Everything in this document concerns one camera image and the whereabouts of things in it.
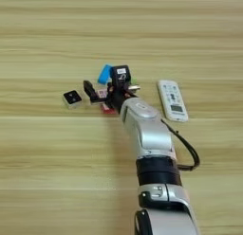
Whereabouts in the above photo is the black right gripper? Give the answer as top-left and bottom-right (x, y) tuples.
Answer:
(83, 80), (141, 115)

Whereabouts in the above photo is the white cube with black top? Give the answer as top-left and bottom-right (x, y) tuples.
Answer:
(62, 89), (84, 109)

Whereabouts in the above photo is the white remote control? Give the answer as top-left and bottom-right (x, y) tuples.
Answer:
(157, 80), (190, 123)

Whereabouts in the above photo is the red and white flat box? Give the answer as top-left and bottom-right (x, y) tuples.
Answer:
(95, 88), (118, 116)

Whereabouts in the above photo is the blue rectangular block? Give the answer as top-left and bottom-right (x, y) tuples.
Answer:
(97, 63), (114, 86)

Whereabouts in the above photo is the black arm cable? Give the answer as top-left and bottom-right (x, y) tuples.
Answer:
(160, 118), (201, 172)

